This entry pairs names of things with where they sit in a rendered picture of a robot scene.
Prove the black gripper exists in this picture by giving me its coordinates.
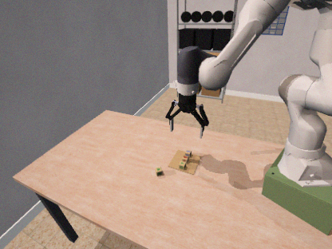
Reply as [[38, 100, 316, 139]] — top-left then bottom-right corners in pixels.
[[165, 93, 209, 139]]

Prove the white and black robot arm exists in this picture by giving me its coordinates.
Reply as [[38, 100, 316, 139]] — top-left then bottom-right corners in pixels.
[[173, 0, 332, 187]]

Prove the tan flat mat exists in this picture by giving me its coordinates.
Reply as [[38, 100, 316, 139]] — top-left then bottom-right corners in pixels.
[[168, 150, 201, 175]]

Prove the wooden letter block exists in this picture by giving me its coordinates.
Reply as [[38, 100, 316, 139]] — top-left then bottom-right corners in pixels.
[[156, 167, 163, 176], [182, 155, 189, 164], [185, 149, 192, 157], [179, 161, 186, 170]]

